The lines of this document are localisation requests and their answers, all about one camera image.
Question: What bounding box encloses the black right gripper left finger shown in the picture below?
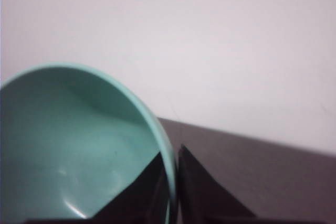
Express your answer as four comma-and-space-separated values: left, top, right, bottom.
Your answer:
92, 153, 168, 223

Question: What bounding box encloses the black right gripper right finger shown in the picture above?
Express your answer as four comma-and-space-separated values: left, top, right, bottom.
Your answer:
178, 145, 256, 223

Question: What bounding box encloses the teal ceramic bowl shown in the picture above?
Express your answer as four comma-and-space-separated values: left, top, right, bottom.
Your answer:
1, 63, 178, 223

